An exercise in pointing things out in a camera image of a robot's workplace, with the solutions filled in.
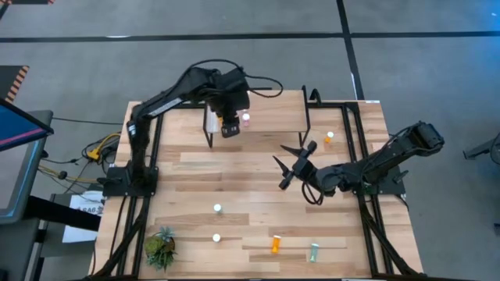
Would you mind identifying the black beam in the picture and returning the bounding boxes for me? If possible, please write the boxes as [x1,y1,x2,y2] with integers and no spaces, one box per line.
[0,190,102,232]

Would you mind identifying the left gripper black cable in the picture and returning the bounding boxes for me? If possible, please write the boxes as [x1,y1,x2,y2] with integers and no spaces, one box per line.
[177,58,284,98]

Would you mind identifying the yellow cable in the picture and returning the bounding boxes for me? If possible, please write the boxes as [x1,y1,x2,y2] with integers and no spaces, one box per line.
[86,132,122,161]

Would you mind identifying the large blue-screen monitor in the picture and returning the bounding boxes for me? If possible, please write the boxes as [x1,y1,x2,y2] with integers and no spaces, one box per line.
[0,97,55,153]

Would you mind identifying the wooden shelf with black legs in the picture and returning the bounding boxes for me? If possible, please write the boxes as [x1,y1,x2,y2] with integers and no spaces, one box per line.
[202,84,313,149]

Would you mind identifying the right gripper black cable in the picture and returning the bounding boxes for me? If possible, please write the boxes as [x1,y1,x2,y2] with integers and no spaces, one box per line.
[301,180,326,207]

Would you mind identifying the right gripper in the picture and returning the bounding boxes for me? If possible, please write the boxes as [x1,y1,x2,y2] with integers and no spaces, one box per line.
[272,140,337,196]

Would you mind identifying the potted succulent plant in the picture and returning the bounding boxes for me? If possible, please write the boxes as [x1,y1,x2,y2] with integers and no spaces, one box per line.
[143,226,177,273]

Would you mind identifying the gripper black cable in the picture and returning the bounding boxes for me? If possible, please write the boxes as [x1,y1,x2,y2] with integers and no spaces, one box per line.
[177,58,284,98]
[301,180,326,207]

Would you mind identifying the grey monitor stand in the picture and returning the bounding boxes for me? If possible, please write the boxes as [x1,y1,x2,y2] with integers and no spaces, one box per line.
[0,109,55,281]

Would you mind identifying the white printed paper sheet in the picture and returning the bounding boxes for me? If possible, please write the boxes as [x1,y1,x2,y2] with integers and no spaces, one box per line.
[61,190,106,244]

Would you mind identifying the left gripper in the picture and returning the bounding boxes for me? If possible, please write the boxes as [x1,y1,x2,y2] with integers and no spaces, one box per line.
[216,84,251,138]

